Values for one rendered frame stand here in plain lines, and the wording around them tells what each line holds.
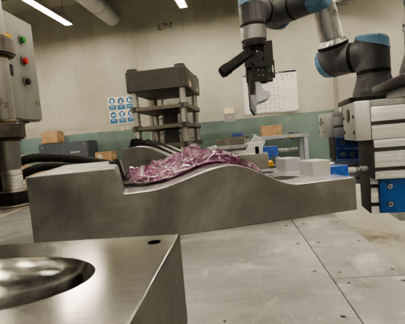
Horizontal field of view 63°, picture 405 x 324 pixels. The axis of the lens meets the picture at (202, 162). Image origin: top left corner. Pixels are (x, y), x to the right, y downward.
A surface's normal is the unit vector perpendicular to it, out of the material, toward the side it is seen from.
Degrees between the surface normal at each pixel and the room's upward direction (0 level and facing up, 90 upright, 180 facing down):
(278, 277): 0
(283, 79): 90
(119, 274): 0
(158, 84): 90
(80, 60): 90
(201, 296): 0
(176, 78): 90
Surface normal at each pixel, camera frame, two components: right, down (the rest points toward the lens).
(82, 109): -0.15, 0.08
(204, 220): 0.21, 0.05
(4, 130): 0.73, -0.02
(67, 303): -0.09, -0.99
